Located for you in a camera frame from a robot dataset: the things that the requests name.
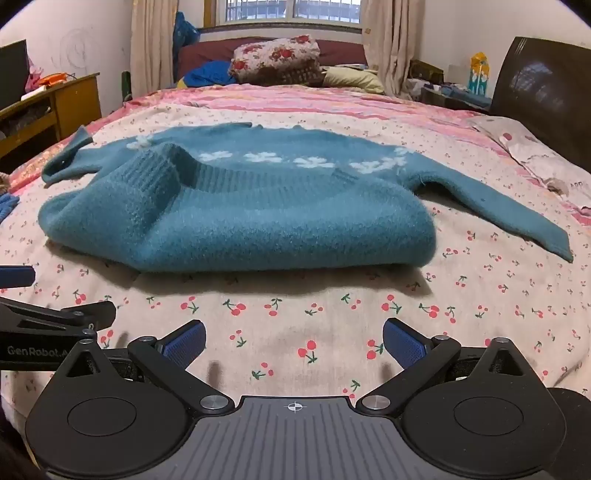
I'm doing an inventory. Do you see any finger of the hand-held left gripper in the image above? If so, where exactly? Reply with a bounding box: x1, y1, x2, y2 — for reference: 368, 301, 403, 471
0, 298, 117, 340
0, 265, 36, 289

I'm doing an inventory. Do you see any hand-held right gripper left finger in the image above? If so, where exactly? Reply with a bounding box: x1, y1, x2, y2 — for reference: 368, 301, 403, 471
54, 320, 235, 415

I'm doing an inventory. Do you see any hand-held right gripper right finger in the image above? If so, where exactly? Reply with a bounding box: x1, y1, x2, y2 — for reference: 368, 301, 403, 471
357, 318, 539, 415

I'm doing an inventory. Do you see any teal knit sweater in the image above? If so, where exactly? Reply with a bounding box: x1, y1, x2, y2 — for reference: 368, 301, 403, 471
38, 122, 574, 274

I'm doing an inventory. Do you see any wooden desk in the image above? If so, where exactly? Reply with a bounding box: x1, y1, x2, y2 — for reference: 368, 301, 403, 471
0, 72, 102, 160

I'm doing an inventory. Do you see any pink object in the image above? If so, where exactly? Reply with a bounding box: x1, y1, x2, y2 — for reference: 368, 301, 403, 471
25, 58, 45, 93

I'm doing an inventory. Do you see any black monitor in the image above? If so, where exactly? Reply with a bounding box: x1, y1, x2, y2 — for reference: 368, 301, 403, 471
0, 39, 28, 112

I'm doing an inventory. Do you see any cherry print pillow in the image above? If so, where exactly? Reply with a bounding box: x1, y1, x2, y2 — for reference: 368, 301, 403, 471
468, 115, 591, 213

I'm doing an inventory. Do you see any dark nightstand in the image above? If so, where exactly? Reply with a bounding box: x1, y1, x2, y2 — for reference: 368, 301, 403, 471
409, 60, 492, 114

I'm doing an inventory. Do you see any pink striped blanket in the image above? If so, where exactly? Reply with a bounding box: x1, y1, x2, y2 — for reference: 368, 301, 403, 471
9, 84, 591, 227

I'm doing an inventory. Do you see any beige curtain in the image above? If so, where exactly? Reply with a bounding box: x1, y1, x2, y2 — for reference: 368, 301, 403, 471
361, 0, 426, 96
130, 0, 181, 100

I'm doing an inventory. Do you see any blue and yellow clothing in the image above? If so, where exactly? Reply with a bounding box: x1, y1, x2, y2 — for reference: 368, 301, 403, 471
177, 60, 238, 89

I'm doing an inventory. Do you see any pale yellow pillow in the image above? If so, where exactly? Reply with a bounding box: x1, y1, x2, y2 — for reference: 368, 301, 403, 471
322, 67, 386, 96

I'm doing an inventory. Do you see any maroon headboard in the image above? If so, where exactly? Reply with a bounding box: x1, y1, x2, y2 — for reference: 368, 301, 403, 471
178, 39, 368, 84

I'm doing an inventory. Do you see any dark wooden bed board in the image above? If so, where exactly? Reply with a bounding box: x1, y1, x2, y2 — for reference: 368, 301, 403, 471
489, 37, 591, 174

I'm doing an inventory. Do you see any blue hanging cloth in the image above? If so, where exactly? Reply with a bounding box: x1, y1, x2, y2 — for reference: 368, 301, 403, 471
173, 11, 201, 49

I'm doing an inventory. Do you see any floral red pillow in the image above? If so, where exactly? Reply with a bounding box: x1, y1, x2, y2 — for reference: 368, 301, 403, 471
229, 36, 322, 85

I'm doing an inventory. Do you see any window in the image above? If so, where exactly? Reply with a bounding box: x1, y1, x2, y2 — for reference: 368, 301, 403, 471
203, 0, 370, 29

